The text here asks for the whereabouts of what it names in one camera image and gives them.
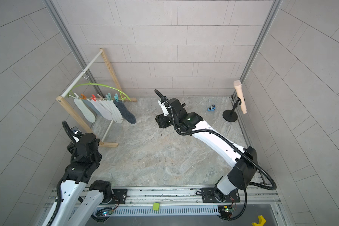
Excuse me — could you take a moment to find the dark grey felt insole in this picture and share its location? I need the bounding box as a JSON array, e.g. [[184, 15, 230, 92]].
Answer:
[[114, 100, 136, 124]]

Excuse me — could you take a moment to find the wooden clothes rack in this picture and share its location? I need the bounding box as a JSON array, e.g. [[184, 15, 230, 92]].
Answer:
[[56, 48, 137, 139]]

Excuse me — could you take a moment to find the green clip hanger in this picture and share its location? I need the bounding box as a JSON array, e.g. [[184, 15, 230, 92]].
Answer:
[[71, 82, 135, 101]]

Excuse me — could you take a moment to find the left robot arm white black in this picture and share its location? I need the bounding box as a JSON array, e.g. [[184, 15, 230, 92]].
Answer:
[[43, 121, 128, 226]]

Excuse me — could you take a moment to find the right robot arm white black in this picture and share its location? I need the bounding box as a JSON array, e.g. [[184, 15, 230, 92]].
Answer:
[[154, 90, 277, 202]]

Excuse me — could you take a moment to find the white foam insole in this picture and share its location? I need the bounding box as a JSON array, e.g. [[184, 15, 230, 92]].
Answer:
[[74, 97, 96, 123]]

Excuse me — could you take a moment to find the blue toy car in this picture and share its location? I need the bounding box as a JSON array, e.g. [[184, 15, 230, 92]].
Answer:
[[208, 105, 216, 111]]

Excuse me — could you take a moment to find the white striped insole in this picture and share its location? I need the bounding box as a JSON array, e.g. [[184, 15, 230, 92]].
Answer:
[[90, 96, 123, 124]]

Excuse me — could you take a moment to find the black microphone stand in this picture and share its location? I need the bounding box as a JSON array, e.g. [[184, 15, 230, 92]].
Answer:
[[222, 98, 242, 122]]

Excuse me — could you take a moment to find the left circuit board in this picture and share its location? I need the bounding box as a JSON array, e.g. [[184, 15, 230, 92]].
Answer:
[[96, 207, 114, 218]]

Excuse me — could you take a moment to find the circuit board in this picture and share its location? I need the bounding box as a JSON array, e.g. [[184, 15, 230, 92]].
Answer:
[[218, 205, 235, 219], [96, 207, 114, 218]]

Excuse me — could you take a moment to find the green sticky block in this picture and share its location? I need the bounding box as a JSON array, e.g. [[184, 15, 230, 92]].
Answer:
[[152, 202, 160, 211]]

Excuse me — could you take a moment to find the right circuit board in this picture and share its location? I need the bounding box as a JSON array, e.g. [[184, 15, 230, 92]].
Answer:
[[218, 205, 235, 219]]

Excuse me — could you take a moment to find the yellow plastic hook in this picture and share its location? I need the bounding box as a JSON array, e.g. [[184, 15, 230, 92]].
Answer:
[[252, 215, 266, 226]]

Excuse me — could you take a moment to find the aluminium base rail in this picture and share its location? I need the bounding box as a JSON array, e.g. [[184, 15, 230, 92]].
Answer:
[[43, 185, 280, 208]]

